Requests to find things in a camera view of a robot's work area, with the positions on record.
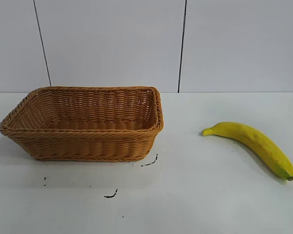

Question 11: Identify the yellow banana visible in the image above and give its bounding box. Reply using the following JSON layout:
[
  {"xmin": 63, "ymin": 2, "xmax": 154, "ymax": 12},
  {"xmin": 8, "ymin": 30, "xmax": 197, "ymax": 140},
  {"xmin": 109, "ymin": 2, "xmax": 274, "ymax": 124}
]
[{"xmin": 201, "ymin": 121, "xmax": 293, "ymax": 181}]

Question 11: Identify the brown woven wicker basket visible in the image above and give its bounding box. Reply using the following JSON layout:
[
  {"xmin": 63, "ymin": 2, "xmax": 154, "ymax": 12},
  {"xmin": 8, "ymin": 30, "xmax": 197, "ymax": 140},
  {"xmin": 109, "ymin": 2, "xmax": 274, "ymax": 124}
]
[{"xmin": 0, "ymin": 85, "xmax": 165, "ymax": 162}]

